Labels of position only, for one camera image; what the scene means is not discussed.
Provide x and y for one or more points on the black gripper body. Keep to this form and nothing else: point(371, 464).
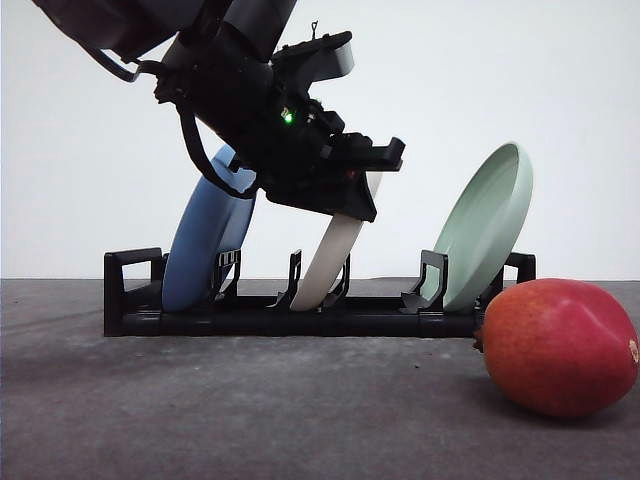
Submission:
point(290, 145)

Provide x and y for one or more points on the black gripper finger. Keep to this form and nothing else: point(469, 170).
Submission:
point(385, 158)

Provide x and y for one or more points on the white plate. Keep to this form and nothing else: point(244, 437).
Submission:
point(328, 258)

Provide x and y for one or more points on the red pomegranate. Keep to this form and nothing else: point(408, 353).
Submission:
point(563, 346)

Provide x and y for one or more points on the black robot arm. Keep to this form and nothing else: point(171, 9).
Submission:
point(163, 30)

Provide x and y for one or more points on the blue plate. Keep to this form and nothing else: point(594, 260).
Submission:
point(212, 222)

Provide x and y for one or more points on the green plate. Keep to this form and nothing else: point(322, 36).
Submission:
point(482, 227)

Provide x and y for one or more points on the black plate rack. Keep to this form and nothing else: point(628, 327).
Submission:
point(134, 282)

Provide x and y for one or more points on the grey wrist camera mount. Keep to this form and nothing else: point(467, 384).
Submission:
point(325, 58)

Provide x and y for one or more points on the black cable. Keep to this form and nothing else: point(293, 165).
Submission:
point(187, 117)

